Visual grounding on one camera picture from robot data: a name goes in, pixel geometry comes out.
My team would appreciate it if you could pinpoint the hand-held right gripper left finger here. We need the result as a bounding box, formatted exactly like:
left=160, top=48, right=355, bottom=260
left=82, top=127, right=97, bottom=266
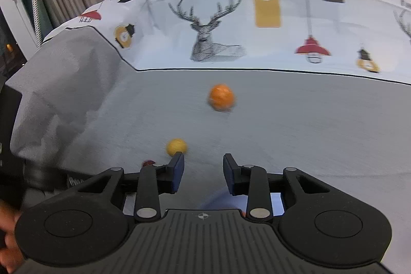
left=66, top=152, right=186, bottom=224

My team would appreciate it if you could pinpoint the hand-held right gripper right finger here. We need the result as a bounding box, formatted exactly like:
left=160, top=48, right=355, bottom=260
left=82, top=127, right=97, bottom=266
left=222, top=153, right=335, bottom=224

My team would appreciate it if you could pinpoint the small yellow fruit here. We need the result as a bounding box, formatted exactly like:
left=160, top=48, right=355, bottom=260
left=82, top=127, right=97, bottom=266
left=166, top=138, right=189, bottom=158

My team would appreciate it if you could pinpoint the blue plate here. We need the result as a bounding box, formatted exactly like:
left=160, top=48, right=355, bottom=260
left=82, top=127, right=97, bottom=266
left=199, top=187, right=285, bottom=217

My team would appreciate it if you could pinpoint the orange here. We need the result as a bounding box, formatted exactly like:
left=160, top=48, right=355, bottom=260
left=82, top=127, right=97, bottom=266
left=208, top=83, right=236, bottom=113

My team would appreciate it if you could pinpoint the person's left hand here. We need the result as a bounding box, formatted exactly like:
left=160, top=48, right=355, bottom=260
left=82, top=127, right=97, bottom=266
left=0, top=200, right=25, bottom=266

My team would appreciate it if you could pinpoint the grey printed blanket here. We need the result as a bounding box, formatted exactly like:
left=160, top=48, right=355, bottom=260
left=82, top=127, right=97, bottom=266
left=9, top=0, right=411, bottom=231

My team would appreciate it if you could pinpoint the dark glass panel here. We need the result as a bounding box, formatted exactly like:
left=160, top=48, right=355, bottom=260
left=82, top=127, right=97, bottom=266
left=0, top=13, right=28, bottom=77

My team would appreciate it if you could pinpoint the teal patterned cloth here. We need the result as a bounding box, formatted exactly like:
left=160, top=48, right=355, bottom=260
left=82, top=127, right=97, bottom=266
left=16, top=0, right=44, bottom=48

